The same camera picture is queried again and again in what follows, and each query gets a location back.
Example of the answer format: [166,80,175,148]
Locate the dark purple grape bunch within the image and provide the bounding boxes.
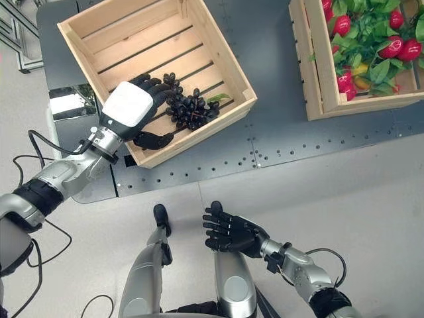
[162,73,231,131]

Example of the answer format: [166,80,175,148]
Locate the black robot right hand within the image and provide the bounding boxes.
[202,200,271,259]

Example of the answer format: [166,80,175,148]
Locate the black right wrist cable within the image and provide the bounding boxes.
[304,248,348,293]

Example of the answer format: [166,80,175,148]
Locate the orange artificial fruit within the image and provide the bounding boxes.
[354,76,372,91]

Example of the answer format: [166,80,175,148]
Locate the green artificial leaves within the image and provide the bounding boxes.
[326,0,424,97]

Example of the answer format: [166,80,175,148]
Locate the wooden slatted crate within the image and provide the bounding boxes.
[56,0,259,170]

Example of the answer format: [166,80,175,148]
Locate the silver robot right leg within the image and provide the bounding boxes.
[213,250,258,318]

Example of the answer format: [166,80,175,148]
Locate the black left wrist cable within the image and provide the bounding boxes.
[27,129,89,167]

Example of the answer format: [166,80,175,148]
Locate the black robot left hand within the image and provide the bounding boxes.
[100,74,182,150]

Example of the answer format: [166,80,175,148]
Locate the black looping cable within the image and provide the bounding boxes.
[12,154,73,268]

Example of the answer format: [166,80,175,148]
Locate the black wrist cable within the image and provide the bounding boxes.
[304,248,348,293]
[27,129,89,167]

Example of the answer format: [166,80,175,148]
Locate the shiny reflective metal panel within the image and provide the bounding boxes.
[48,83,101,122]

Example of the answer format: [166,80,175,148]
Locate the yellow artificial fruit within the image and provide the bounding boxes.
[351,62,370,78]

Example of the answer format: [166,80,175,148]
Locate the black robot waist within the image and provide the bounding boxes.
[160,300,220,318]

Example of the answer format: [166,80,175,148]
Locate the aluminium frame rack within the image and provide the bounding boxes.
[0,0,44,74]

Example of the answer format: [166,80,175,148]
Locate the black cable loop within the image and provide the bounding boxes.
[80,294,115,318]

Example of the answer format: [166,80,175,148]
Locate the wooden crate with foliage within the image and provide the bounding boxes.
[288,0,424,122]

